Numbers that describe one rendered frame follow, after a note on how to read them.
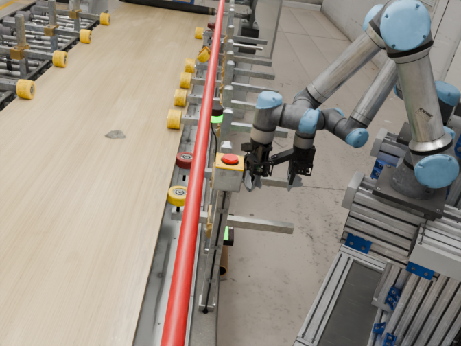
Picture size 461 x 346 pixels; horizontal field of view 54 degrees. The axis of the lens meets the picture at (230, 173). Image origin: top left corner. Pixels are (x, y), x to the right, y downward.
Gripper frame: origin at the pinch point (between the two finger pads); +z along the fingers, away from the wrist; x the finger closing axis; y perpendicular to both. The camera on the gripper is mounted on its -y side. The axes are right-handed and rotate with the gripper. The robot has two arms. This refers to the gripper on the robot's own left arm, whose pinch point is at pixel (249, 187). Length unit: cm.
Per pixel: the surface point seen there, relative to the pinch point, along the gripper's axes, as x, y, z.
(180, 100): -6, -74, -1
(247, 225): -0.5, 5.1, 12.7
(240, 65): 98, -253, 42
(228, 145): -12.4, 4.7, -19.7
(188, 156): -14.3, -27.8, 2.7
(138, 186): -36.4, -10.7, 3.7
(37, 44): -70, -192, 11
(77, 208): -57, -1, 4
